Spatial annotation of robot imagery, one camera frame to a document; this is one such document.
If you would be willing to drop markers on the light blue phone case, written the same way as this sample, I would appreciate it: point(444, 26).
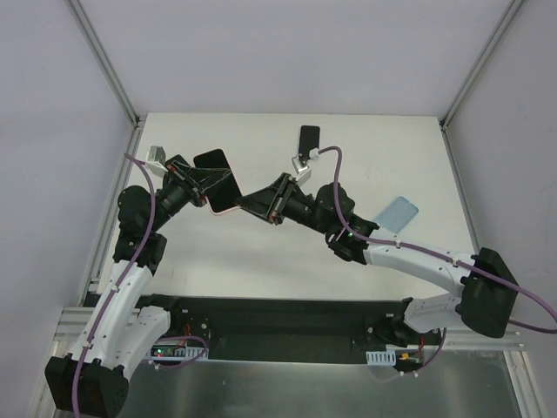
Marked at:
point(397, 215)

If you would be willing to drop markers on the aluminium frame post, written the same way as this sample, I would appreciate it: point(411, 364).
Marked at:
point(85, 25)
point(491, 45)

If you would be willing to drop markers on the right aluminium frame post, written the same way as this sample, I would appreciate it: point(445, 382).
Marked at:
point(491, 45)

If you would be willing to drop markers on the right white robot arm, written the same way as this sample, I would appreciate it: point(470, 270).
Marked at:
point(479, 289)

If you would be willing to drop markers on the phone in lilac case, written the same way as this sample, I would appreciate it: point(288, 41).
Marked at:
point(309, 138)

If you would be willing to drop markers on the phone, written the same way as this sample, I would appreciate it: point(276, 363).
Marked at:
point(224, 191)
point(309, 138)

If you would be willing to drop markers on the left aluminium frame post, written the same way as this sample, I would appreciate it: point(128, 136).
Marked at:
point(85, 25)

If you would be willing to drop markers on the right white cable duct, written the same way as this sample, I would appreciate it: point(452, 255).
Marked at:
point(385, 358)

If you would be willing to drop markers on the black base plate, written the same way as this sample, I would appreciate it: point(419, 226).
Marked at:
point(302, 331)

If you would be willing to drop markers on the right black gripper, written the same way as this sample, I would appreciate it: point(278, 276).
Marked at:
point(281, 198)

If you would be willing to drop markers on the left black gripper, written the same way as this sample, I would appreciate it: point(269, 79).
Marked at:
point(188, 182)

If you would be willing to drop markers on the left white cable duct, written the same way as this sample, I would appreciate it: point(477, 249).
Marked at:
point(174, 353)

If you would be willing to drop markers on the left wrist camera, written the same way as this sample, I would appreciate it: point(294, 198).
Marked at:
point(156, 157)

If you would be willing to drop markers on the white cable duct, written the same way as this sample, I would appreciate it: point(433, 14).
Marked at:
point(385, 358)
point(174, 353)

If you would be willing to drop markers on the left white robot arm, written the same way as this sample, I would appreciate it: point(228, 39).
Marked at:
point(93, 378)

